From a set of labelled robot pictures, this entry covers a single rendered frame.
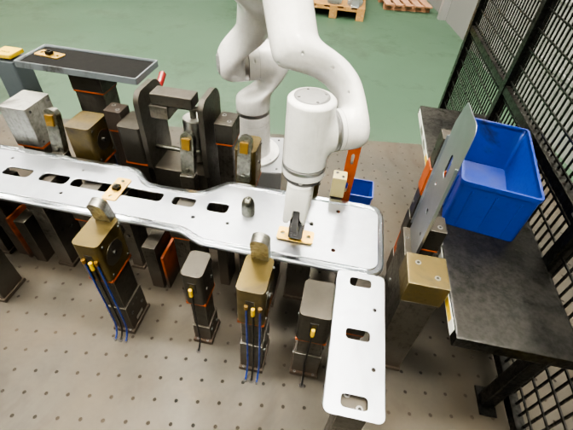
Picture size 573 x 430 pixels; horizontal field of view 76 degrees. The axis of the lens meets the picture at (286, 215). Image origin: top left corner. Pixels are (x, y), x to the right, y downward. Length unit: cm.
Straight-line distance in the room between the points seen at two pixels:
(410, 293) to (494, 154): 55
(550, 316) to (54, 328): 115
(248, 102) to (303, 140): 68
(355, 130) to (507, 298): 45
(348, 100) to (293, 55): 12
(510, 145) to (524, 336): 55
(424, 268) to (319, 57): 44
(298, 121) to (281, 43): 14
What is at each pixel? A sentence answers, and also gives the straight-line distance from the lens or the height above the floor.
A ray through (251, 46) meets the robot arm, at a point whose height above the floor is 124.
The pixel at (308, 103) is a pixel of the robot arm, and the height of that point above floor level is 135.
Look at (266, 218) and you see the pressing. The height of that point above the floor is 100.
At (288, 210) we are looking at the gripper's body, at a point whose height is 113.
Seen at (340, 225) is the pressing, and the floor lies 100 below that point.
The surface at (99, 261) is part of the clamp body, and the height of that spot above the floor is 100.
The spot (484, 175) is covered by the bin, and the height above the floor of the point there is 103.
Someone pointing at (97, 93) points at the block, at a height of 109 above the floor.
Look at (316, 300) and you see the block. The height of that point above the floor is 98.
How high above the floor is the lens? 163
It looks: 44 degrees down
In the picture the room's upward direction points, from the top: 5 degrees clockwise
